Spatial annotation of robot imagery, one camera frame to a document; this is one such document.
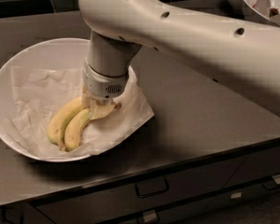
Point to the white crumpled paper sheet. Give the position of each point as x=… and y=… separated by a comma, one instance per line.
x=39, y=93

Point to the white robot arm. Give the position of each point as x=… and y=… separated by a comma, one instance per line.
x=241, y=55

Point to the dark drawer front with handle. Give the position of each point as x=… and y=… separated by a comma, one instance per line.
x=158, y=197

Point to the large white bowl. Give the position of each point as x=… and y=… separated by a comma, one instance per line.
x=57, y=54

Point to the upper yellow banana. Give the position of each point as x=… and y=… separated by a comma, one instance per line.
x=59, y=121

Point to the dark right drawer front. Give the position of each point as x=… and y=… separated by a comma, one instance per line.
x=258, y=176

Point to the yellow-green banana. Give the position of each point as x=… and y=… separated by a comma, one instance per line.
x=75, y=128

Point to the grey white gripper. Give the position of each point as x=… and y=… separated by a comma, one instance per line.
x=103, y=84

